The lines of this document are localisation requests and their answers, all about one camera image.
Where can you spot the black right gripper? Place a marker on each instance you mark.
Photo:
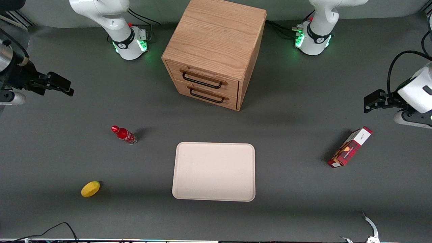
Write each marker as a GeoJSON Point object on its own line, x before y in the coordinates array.
{"type": "Point", "coordinates": [23, 77]}

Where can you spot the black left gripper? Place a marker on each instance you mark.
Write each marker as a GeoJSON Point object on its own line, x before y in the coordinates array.
{"type": "Point", "coordinates": [390, 100]}

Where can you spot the red coke bottle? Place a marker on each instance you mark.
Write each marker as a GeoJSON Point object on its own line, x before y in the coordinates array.
{"type": "Point", "coordinates": [124, 135]}

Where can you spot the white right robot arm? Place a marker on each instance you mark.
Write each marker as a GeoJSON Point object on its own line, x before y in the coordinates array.
{"type": "Point", "coordinates": [114, 17]}

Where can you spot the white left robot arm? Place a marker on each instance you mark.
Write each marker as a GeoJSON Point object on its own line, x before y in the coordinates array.
{"type": "Point", "coordinates": [320, 37]}

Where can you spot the beige plastic tray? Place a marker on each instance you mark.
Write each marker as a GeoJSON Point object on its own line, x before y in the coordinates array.
{"type": "Point", "coordinates": [214, 172]}

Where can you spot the red plaid shortbread box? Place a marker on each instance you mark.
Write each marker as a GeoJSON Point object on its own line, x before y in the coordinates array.
{"type": "Point", "coordinates": [349, 148]}

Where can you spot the yellow lemon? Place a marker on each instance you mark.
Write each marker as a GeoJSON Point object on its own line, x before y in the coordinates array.
{"type": "Point", "coordinates": [90, 189]}

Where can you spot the wooden drawer front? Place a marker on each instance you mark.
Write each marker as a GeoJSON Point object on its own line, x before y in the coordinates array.
{"type": "Point", "coordinates": [175, 69]}
{"type": "Point", "coordinates": [182, 88]}

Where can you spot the wooden drawer cabinet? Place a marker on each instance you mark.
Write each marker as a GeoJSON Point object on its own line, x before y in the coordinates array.
{"type": "Point", "coordinates": [216, 37]}

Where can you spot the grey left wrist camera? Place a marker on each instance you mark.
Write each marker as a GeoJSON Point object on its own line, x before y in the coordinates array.
{"type": "Point", "coordinates": [413, 119]}

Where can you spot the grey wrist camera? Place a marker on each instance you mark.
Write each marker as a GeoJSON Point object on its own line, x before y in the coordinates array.
{"type": "Point", "coordinates": [13, 98]}
{"type": "Point", "coordinates": [413, 119]}

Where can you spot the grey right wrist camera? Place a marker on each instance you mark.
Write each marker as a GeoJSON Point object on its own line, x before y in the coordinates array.
{"type": "Point", "coordinates": [13, 98]}

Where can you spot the aluminium frame profile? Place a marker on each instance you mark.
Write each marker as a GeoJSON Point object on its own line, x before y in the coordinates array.
{"type": "Point", "coordinates": [17, 18]}

